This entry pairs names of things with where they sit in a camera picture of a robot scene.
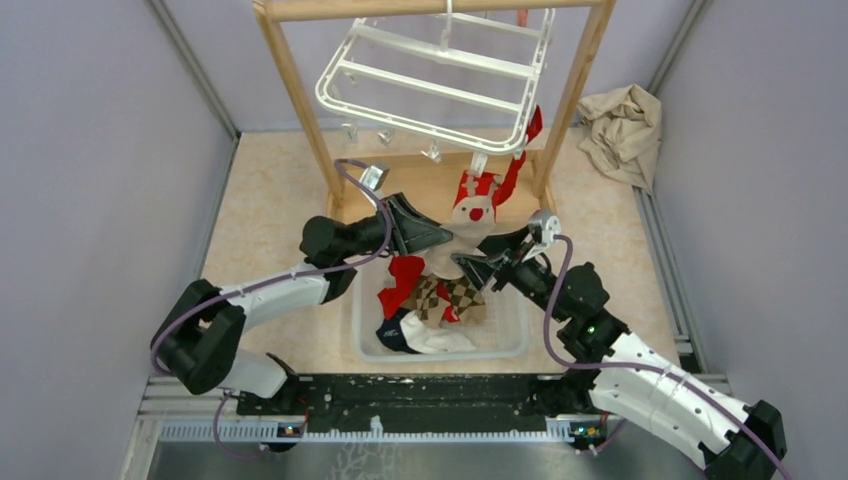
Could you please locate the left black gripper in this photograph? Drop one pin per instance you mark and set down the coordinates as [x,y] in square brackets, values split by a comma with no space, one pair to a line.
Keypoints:
[411,230]

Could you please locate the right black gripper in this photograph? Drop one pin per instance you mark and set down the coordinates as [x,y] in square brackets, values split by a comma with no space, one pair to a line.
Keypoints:
[505,262]

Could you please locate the cream thin sock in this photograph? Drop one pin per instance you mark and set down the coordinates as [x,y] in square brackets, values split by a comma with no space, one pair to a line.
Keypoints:
[472,219]

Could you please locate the brown argyle sock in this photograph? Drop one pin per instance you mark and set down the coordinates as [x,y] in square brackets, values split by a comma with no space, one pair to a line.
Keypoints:
[469,304]

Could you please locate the white plastic basket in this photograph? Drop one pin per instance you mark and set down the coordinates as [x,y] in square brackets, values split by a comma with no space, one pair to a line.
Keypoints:
[503,334]

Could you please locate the navy santa sock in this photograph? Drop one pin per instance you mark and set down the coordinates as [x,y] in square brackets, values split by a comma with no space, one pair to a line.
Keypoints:
[391,335]

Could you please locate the white sock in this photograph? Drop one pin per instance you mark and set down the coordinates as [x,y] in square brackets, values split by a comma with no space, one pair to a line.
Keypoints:
[425,340]

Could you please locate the white clip drying hanger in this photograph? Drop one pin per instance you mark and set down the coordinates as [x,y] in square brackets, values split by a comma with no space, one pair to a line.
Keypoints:
[466,80]

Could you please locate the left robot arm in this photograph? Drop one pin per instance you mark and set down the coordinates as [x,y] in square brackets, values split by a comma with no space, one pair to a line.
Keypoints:
[198,342]

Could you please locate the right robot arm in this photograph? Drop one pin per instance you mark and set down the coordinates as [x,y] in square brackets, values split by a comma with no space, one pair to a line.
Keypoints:
[723,436]

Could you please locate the wooden hanger stand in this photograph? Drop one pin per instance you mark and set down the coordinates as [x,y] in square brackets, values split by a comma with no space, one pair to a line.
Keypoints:
[429,181]

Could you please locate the red santa sock left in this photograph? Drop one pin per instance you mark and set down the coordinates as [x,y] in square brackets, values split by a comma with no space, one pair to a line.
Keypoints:
[507,183]

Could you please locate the beige crumpled cloth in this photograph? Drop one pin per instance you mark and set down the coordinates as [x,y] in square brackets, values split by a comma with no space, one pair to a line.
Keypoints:
[624,130]

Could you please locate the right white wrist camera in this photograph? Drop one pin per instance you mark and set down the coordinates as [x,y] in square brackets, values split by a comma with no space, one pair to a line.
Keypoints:
[544,225]

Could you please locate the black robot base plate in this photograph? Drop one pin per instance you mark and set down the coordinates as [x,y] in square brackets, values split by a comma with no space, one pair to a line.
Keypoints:
[463,407]

